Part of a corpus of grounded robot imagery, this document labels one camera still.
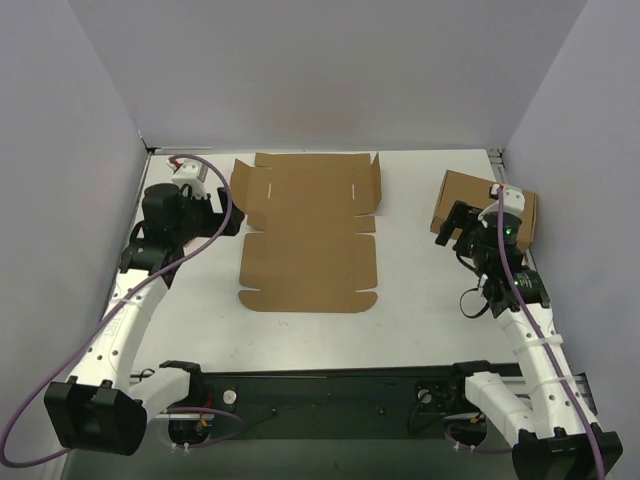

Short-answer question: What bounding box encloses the brown cardboard box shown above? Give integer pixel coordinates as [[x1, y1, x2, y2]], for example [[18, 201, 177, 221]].
[[430, 169, 540, 255], [231, 153, 382, 313]]

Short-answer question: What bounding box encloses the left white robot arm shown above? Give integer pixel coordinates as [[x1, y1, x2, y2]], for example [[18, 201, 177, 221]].
[[44, 183, 244, 456]]

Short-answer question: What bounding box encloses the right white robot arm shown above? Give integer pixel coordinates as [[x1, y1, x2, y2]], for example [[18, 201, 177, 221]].
[[436, 201, 623, 479]]

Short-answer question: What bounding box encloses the folded brown cardboard box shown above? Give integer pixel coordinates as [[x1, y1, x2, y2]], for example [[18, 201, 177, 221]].
[[430, 169, 540, 255]]

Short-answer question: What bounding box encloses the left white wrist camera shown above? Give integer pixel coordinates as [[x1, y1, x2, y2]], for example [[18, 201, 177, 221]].
[[167, 157, 208, 199]]

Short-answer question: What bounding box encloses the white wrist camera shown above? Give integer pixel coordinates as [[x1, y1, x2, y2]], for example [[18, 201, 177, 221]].
[[167, 157, 208, 199], [478, 183, 525, 221]]

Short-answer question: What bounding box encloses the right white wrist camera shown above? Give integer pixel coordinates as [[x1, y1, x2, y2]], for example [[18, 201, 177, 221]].
[[478, 183, 525, 221]]

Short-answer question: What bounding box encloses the aluminium frame rail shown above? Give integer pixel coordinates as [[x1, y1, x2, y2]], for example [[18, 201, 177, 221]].
[[487, 148, 508, 184]]

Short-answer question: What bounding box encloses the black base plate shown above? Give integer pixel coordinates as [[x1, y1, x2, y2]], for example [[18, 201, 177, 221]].
[[149, 365, 531, 442]]

